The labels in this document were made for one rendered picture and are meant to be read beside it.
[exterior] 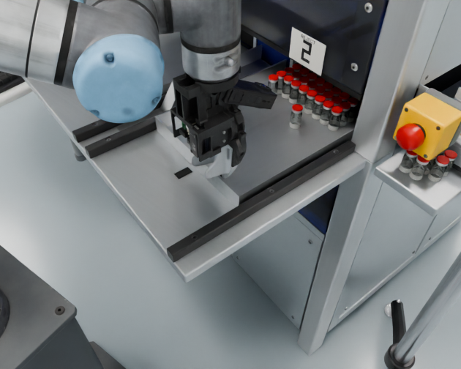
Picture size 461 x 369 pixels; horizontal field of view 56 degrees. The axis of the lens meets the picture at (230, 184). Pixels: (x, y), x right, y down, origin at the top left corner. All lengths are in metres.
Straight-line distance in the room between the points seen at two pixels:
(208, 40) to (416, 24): 0.30
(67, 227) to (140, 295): 0.47
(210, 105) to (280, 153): 0.25
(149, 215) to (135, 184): 0.08
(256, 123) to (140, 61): 0.53
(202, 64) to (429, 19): 0.33
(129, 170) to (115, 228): 1.07
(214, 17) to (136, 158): 0.38
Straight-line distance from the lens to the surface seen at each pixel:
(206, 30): 0.52
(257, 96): 0.64
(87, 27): 0.40
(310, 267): 1.18
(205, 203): 0.72
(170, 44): 1.15
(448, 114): 0.73
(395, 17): 0.70
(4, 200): 2.14
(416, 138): 0.70
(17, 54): 0.40
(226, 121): 0.60
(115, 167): 0.81
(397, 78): 0.72
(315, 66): 0.83
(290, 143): 0.83
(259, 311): 1.60
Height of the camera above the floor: 1.42
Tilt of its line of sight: 47 degrees down
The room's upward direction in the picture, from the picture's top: straight up
